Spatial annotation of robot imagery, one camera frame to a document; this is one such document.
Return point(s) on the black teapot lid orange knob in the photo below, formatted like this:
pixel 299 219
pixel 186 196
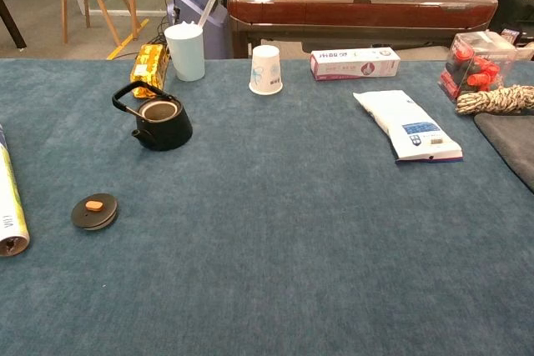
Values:
pixel 97 217

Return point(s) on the black cast iron teapot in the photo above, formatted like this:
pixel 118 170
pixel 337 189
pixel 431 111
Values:
pixel 167 131

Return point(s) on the blue carpet table mat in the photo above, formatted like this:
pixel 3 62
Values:
pixel 267 227

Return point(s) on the white paper cup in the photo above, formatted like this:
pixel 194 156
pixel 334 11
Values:
pixel 265 70

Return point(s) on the white pink toothpaste box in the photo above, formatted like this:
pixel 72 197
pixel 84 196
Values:
pixel 354 64

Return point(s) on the light blue plastic cup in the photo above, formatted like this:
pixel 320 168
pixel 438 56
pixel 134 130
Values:
pixel 185 56

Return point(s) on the white plastic bag package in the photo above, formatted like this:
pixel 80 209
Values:
pixel 409 122

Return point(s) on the gold foil tea package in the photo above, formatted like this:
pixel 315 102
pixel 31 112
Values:
pixel 148 64

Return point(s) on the translucent plastic stick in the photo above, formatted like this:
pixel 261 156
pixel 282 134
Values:
pixel 207 10

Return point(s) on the brown mahjong table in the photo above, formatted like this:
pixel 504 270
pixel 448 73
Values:
pixel 354 12

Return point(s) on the clear box with red items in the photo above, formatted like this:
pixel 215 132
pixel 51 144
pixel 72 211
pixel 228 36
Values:
pixel 471 68

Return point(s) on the dark grey folded cloth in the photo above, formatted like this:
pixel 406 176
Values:
pixel 513 143

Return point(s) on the black bag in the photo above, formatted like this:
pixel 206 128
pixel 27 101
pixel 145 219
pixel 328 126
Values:
pixel 513 10

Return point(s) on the dark table leg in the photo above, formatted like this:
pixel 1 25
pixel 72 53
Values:
pixel 12 22

